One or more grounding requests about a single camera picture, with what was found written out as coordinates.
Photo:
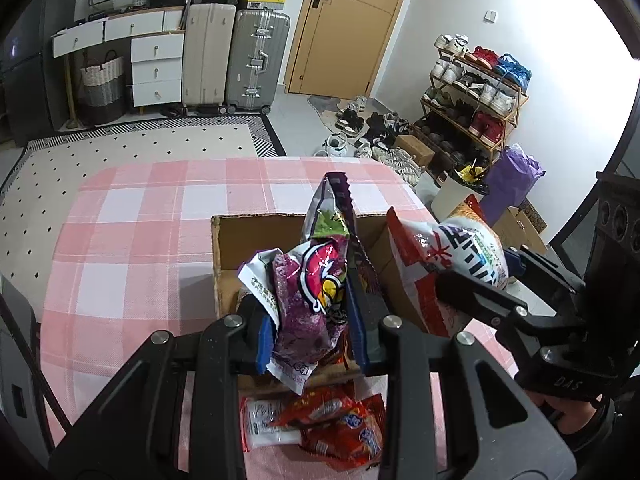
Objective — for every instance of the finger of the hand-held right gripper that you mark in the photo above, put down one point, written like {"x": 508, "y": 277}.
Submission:
{"x": 475, "y": 297}
{"x": 545, "y": 275}

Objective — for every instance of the red blue-logo snack packet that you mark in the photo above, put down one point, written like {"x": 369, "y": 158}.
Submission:
{"x": 350, "y": 440}

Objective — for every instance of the white dotted rug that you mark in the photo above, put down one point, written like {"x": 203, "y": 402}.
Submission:
{"x": 100, "y": 145}

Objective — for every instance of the silver suitcase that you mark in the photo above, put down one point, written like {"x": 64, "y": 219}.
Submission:
{"x": 257, "y": 60}

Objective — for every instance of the purple bag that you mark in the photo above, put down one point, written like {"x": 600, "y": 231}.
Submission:
{"x": 510, "y": 185}

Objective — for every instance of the white trash bin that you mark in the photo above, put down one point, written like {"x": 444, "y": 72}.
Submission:
{"x": 452, "y": 197}

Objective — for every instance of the purple snack packet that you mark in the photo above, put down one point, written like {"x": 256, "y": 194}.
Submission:
{"x": 300, "y": 330}
{"x": 327, "y": 210}

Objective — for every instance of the printed cardboard carton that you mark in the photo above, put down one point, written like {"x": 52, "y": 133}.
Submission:
{"x": 520, "y": 230}

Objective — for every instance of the woven laundry basket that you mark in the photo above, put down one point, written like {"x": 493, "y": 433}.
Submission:
{"x": 102, "y": 90}

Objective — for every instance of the white drawer dresser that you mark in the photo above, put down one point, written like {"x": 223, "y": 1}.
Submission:
{"x": 150, "y": 47}

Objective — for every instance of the small cardboard box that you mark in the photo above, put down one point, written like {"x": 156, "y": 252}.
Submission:
{"x": 415, "y": 149}

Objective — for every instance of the wooden shoe rack with shoes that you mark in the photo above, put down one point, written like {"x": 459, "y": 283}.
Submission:
{"x": 480, "y": 95}

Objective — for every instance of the pink checked tablecloth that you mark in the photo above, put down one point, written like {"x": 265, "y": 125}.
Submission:
{"x": 150, "y": 240}

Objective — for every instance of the pale beige snack packet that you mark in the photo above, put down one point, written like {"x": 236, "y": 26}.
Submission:
{"x": 260, "y": 425}

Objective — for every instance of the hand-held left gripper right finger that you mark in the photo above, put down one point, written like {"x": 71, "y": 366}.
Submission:
{"x": 360, "y": 340}

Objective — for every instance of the white black-lettered snack packet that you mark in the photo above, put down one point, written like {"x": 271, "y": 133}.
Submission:
{"x": 440, "y": 255}

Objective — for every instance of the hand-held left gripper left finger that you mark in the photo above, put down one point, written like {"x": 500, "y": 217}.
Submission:
{"x": 150, "y": 410}

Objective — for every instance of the beige suitcase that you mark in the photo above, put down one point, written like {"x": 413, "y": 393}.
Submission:
{"x": 207, "y": 55}

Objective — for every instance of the grey door mat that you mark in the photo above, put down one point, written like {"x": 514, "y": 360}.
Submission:
{"x": 325, "y": 110}

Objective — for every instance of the pile of assorted shoes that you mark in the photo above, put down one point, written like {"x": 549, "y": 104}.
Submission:
{"x": 380, "y": 132}

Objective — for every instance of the small red snack packet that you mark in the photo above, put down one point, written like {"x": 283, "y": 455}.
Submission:
{"x": 315, "y": 407}

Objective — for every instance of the brown cardboard box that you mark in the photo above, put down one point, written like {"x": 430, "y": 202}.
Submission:
{"x": 235, "y": 245}

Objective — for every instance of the white wall switch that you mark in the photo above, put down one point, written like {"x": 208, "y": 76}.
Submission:
{"x": 490, "y": 16}

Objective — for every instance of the person's right hand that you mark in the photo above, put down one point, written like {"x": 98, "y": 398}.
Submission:
{"x": 575, "y": 417}

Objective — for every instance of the white noodle snack packet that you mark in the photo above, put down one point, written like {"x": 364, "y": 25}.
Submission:
{"x": 257, "y": 280}

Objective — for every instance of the wooden door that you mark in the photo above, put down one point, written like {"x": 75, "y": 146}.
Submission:
{"x": 350, "y": 35}

